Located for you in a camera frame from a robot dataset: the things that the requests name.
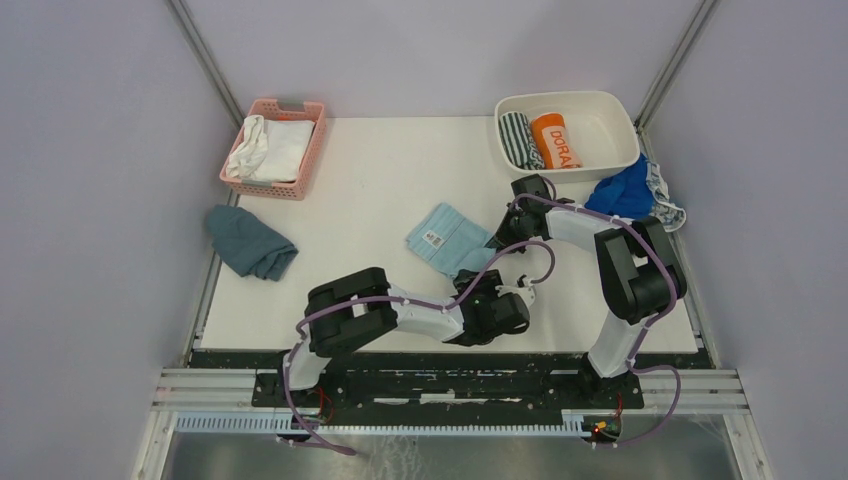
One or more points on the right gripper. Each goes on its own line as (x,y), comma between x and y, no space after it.
(502,237)

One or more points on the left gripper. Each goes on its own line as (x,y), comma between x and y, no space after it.
(486,282)

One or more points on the light blue towel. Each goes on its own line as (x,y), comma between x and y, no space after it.
(449,242)

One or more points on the dark blue towel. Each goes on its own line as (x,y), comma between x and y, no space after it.
(625,194)

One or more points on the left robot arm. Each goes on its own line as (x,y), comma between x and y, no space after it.
(347,314)

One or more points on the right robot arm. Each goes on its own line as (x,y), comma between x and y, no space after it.
(639,271)

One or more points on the striped rolled towel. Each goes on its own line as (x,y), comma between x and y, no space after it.
(517,141)

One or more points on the orange rolled towel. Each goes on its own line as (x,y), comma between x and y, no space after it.
(551,136)

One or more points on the white plastic tub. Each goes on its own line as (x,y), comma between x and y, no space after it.
(597,130)

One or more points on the patterned white blue cloth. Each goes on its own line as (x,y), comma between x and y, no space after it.
(672,216)

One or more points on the grey-blue towel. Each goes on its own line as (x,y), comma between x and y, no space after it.
(248,246)

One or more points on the white folded towel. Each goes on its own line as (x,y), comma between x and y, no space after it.
(287,144)

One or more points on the pink plastic basket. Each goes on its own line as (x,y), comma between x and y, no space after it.
(273,109)

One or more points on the white crumpled cloth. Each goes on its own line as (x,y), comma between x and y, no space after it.
(250,153)

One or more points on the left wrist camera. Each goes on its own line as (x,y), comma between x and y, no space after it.
(524,289)

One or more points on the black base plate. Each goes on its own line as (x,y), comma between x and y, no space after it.
(452,389)

